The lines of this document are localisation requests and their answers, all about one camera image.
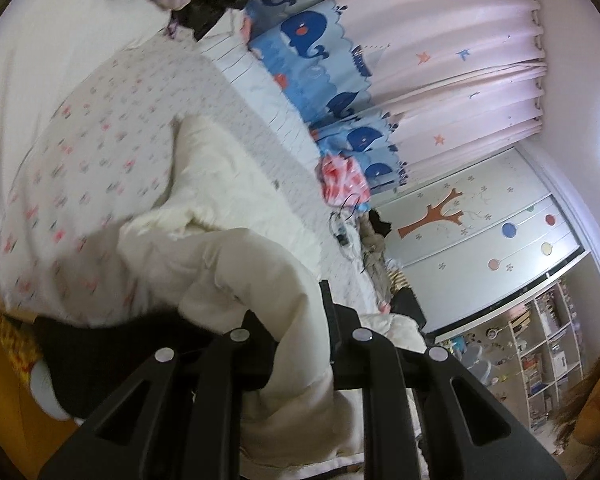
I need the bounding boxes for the white duvet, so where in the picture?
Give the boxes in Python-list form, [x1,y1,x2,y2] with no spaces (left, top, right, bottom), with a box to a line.
[0,0,173,171]

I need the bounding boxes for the clear plastic bins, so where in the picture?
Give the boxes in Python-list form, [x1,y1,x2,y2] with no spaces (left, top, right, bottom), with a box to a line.
[450,337,503,386]

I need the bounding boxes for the person's head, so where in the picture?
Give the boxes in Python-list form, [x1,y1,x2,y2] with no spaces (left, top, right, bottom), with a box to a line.
[552,345,600,461]

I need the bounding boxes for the pink and red cloth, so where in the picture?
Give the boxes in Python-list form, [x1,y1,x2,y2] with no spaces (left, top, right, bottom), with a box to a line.
[320,154,372,206]

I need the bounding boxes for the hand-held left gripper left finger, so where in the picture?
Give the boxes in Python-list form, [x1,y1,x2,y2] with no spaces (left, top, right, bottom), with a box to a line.
[40,310,277,480]

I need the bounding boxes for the white wardrobe with tree print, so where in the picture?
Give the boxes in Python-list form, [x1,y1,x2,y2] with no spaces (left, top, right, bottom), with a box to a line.
[375,147,593,336]

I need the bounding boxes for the yellow patterned cloth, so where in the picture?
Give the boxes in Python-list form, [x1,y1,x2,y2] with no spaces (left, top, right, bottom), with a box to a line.
[0,310,43,386]

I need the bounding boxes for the pink whale print curtain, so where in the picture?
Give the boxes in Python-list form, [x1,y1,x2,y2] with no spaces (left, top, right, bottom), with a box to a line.
[242,0,548,196]

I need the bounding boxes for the black puffer jacket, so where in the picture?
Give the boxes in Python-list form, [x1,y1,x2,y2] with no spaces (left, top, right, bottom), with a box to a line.
[185,0,253,41]

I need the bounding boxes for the pile of clothes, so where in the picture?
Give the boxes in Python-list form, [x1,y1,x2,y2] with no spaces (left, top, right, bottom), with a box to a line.
[357,210,428,331]

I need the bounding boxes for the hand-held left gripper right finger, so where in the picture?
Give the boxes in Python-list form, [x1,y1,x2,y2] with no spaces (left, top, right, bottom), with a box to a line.
[319,280,567,480]

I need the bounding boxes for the cream quilted jacket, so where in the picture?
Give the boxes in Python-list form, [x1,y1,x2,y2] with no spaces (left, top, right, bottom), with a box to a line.
[117,112,431,471]

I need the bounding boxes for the white shelf unit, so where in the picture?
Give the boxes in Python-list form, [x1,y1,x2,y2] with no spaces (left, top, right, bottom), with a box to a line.
[440,280,588,436]

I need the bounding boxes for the charger cables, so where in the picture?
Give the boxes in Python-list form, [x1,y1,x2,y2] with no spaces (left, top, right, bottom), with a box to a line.
[327,195,366,261]

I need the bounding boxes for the cherry print bed sheet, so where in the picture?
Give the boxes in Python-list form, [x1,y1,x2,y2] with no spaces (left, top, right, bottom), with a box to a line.
[0,40,331,326]

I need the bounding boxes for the dark cloth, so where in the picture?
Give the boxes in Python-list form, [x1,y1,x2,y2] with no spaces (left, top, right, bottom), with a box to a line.
[32,310,261,421]

